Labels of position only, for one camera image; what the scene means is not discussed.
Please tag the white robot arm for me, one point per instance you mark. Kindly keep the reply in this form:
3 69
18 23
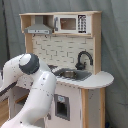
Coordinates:
41 94

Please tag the wooden toy kitchen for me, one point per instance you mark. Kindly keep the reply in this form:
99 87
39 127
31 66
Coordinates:
60 50

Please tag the metal pot in sink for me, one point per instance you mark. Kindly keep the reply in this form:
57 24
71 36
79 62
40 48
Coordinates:
69 74

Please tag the black toy faucet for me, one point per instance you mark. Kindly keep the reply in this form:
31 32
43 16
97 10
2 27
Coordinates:
81 64

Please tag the grey toy sink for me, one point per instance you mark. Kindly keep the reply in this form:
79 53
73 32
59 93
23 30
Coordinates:
80 74

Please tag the grey ice dispenser panel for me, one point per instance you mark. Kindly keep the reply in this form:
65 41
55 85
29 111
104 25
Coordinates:
62 107

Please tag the white toy microwave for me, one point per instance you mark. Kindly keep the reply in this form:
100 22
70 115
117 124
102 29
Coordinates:
71 24

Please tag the grey range hood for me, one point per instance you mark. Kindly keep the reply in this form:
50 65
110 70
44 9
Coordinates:
38 27

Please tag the grey curtain backdrop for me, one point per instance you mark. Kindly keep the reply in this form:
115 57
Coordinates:
114 42

